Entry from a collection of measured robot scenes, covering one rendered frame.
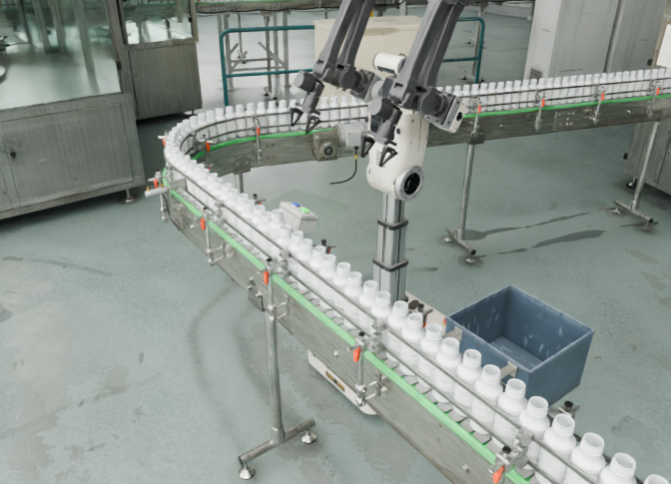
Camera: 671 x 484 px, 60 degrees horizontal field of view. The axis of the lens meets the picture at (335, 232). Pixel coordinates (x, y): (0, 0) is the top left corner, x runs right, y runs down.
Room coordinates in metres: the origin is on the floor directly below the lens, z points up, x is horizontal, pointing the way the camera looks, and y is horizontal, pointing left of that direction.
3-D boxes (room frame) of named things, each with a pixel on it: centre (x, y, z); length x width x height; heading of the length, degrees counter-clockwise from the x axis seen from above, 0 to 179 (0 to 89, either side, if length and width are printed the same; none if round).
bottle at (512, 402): (0.91, -0.38, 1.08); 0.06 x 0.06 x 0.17
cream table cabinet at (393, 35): (5.99, -0.38, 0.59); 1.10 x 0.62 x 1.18; 109
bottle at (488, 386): (0.96, -0.34, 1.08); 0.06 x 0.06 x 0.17
